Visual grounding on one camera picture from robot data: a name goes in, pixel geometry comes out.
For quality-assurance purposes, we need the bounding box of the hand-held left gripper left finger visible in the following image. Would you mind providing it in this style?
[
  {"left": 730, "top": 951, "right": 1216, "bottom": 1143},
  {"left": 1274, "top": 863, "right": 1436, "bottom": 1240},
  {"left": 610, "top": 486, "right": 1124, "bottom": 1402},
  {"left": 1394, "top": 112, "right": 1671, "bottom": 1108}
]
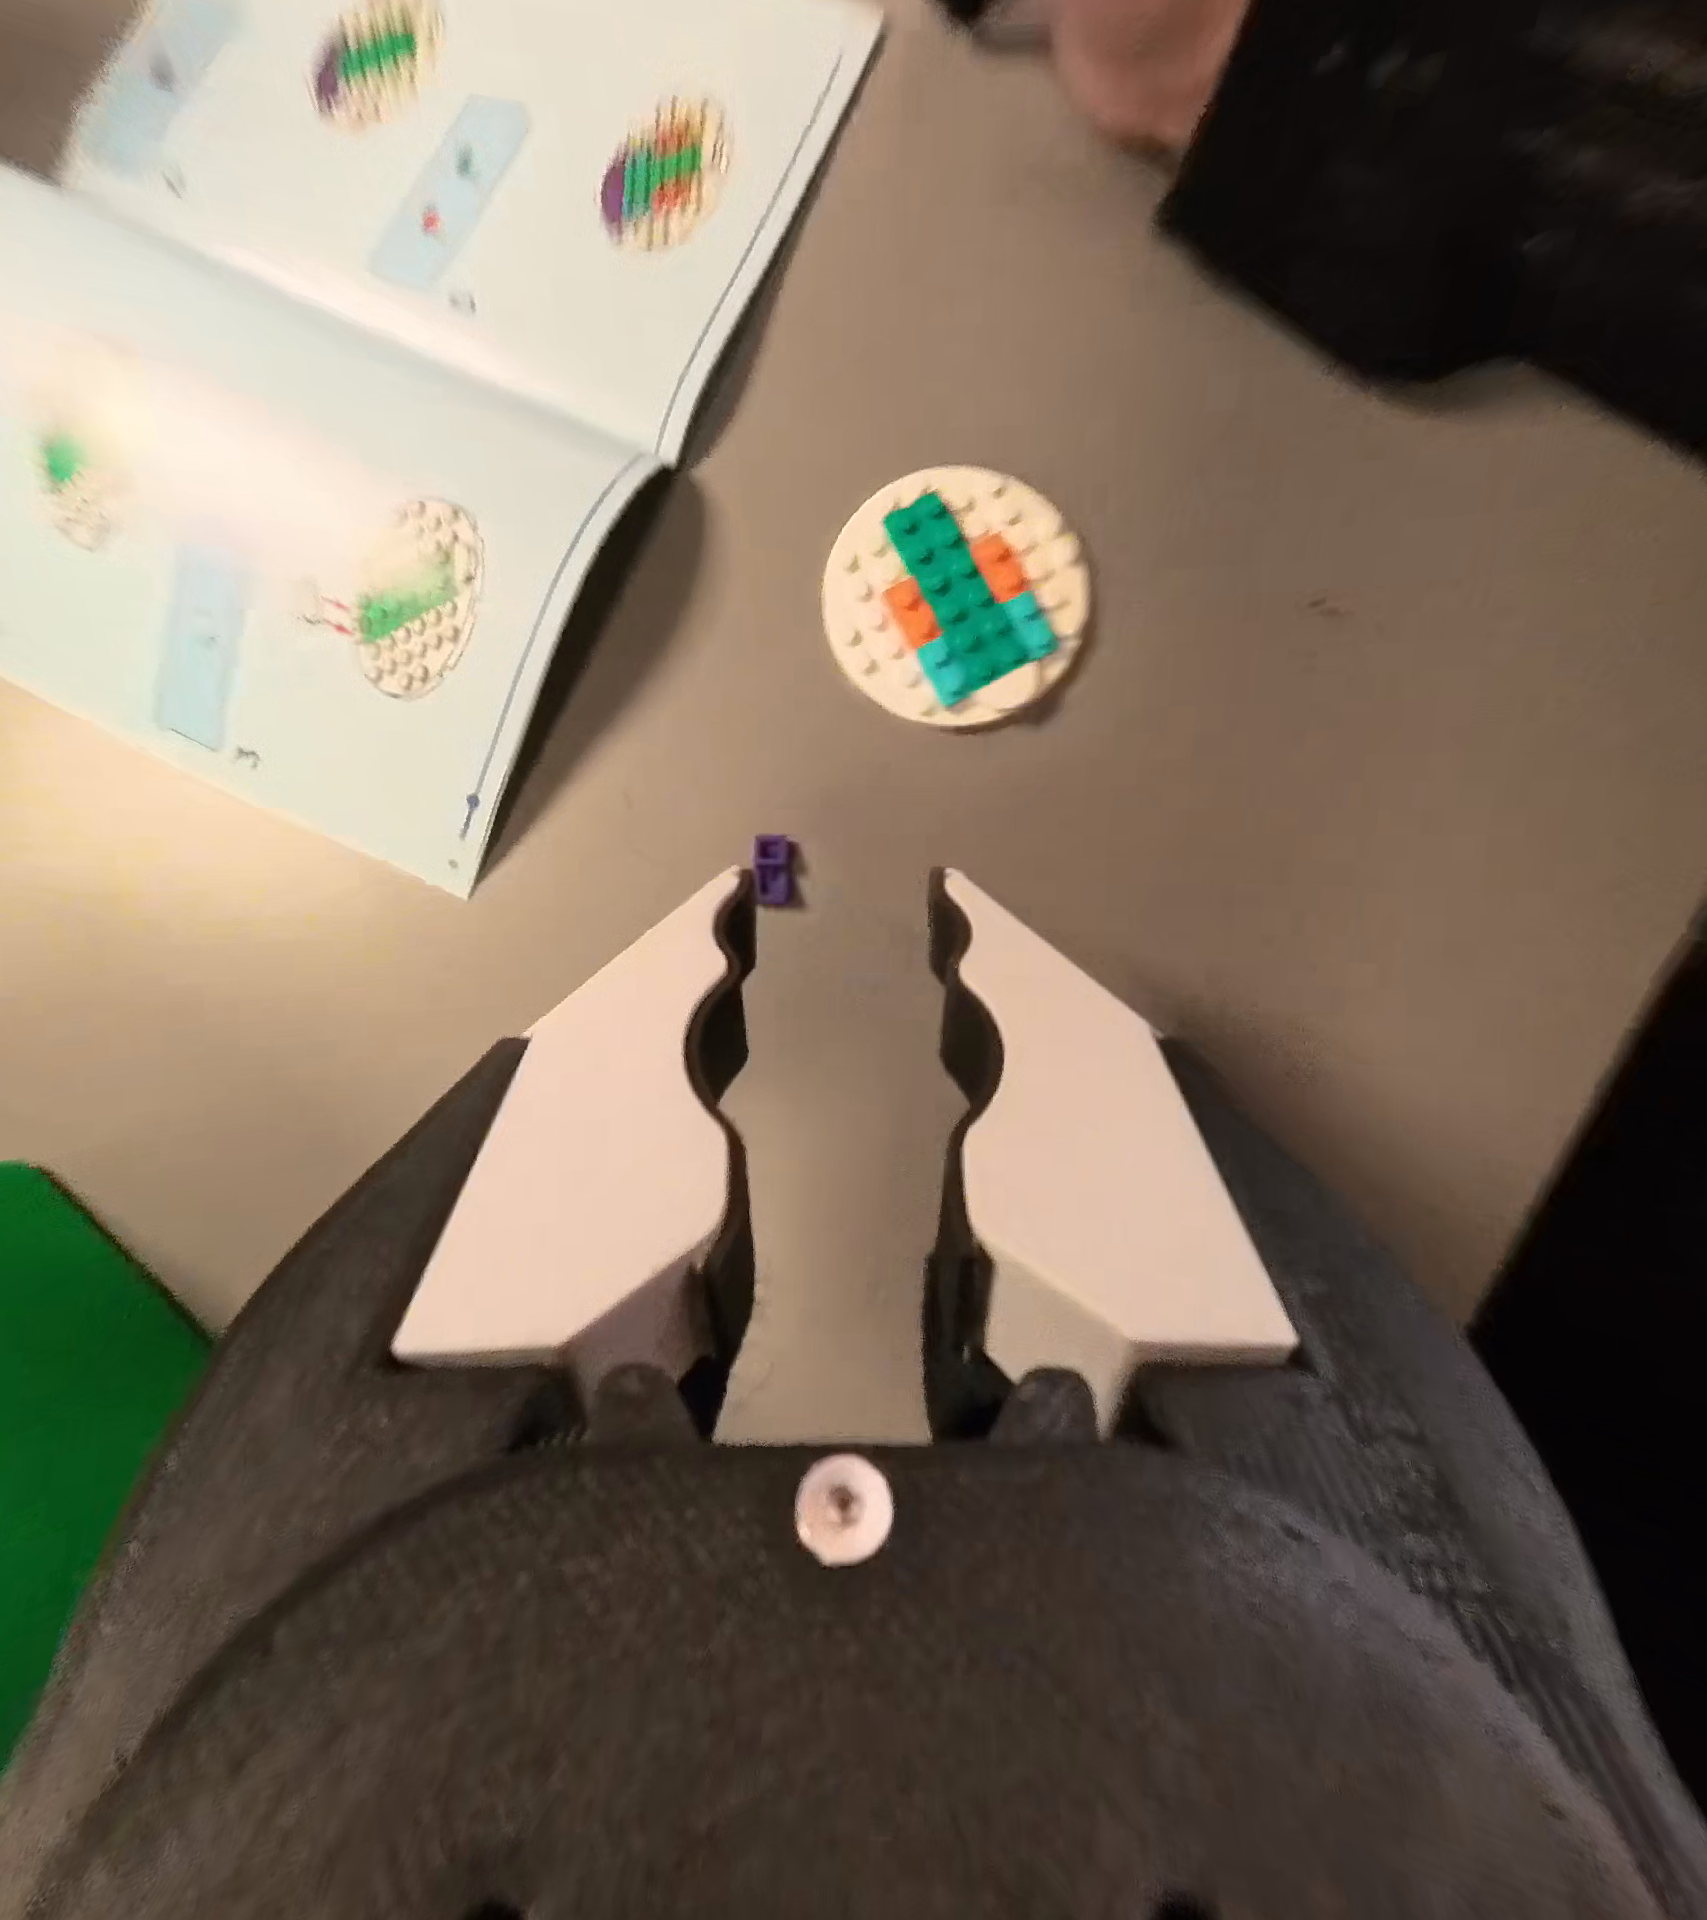
[{"left": 388, "top": 863, "right": 760, "bottom": 1374}]

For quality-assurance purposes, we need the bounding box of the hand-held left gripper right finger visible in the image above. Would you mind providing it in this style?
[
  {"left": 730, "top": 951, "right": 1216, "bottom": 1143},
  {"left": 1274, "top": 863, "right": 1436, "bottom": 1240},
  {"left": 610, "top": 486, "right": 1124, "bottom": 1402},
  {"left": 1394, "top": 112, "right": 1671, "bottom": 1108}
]
[{"left": 926, "top": 863, "right": 1306, "bottom": 1429}]

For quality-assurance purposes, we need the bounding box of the round white lego model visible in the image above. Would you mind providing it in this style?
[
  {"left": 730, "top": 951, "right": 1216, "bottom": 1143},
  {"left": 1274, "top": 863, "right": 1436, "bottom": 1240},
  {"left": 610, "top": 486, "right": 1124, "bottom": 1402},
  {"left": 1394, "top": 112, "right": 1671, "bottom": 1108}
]
[{"left": 818, "top": 462, "right": 1096, "bottom": 735}]

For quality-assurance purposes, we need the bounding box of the lego instruction booklet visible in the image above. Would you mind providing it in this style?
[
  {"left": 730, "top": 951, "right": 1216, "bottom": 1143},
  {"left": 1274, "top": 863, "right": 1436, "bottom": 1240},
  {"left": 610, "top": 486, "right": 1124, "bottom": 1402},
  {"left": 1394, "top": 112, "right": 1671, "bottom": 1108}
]
[{"left": 0, "top": 0, "right": 888, "bottom": 902}]

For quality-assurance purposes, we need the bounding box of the person's right forearm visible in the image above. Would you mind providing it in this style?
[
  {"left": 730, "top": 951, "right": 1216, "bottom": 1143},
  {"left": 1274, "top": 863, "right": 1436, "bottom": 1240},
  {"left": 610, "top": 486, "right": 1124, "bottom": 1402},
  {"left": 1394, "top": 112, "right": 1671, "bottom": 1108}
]
[{"left": 1158, "top": 0, "right": 1707, "bottom": 521}]

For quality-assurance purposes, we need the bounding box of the person's right hand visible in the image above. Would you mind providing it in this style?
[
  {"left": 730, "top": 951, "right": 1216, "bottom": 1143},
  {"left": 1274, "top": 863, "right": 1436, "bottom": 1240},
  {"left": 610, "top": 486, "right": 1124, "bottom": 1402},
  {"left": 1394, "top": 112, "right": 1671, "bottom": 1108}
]
[{"left": 1056, "top": 0, "right": 1256, "bottom": 156}]

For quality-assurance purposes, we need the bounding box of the person's dark clothing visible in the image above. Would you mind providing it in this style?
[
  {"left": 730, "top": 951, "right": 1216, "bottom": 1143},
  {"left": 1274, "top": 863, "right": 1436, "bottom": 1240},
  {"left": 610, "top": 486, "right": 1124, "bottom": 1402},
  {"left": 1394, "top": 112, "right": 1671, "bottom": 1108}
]
[{"left": 1466, "top": 780, "right": 1707, "bottom": 1920}]

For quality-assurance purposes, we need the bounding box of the green flat board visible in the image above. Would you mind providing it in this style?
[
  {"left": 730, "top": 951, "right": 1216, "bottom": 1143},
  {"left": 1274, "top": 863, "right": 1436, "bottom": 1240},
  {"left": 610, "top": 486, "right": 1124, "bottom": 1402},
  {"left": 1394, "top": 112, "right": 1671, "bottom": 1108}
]
[{"left": 0, "top": 1159, "right": 220, "bottom": 1920}]

